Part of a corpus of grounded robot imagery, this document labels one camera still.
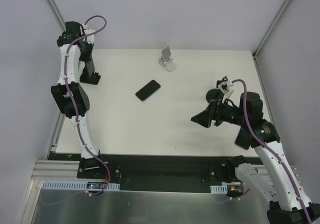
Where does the black round-base clamp stand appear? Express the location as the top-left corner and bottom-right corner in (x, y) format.
(205, 76), (228, 103)

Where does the white slotted cable duct right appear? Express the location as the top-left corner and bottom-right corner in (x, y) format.
(210, 184), (228, 195)

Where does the white slotted cable duct left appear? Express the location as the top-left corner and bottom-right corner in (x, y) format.
(42, 180), (120, 192)

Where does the black folding phone stand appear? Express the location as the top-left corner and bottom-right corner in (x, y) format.
(79, 71), (101, 85)

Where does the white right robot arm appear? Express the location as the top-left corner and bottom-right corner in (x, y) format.
(190, 89), (320, 224)

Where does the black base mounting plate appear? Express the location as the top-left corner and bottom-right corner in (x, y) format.
(47, 152), (251, 192)

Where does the aluminium frame rail left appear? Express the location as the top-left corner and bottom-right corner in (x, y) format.
(45, 0), (65, 31)

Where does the white slotted cable duct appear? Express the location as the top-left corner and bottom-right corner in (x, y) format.
(210, 184), (228, 195)
(42, 180), (120, 192)

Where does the white folding phone stand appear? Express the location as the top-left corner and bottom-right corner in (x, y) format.
(158, 46), (177, 72)

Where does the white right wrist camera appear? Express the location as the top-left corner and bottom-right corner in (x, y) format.
(218, 80), (234, 102)

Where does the aluminium frame rail right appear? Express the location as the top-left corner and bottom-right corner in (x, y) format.
(252, 0), (293, 60)

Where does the aluminium frame rail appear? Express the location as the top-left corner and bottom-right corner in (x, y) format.
(45, 0), (65, 31)
(252, 0), (293, 60)

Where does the black smartphone with teal edge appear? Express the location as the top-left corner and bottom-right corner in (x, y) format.
(135, 79), (161, 102)

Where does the smartphone with blue edge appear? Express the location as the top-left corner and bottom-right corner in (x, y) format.
(234, 128), (252, 150)

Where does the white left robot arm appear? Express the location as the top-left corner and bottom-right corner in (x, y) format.
(50, 21), (106, 179)

